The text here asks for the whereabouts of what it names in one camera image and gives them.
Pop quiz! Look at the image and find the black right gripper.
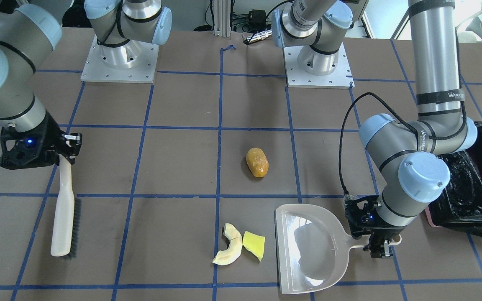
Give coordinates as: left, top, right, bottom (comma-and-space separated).
0, 114, 82, 170

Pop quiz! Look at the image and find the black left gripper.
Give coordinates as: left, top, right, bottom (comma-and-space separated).
344, 194, 409, 258

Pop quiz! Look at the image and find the white plastic dustpan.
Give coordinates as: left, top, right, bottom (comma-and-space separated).
274, 203, 402, 295

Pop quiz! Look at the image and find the white hand brush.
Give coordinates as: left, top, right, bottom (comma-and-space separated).
50, 156, 82, 260

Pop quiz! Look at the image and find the yellow sponge piece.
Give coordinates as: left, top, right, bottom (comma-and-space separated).
242, 231, 266, 262

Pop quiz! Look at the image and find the pale curved peel piece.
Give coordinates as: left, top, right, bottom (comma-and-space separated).
212, 223, 243, 265

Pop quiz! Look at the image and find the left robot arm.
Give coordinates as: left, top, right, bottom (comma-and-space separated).
271, 0, 477, 258

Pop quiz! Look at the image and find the pink bin with black bag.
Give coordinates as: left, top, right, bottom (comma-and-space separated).
427, 122, 482, 237

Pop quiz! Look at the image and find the orange potato toy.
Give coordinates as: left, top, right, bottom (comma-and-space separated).
245, 147, 269, 178

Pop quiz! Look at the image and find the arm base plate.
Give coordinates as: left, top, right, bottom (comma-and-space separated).
283, 44, 355, 89
80, 37, 159, 84

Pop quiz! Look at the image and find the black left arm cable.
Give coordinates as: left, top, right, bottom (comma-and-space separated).
338, 92, 417, 197

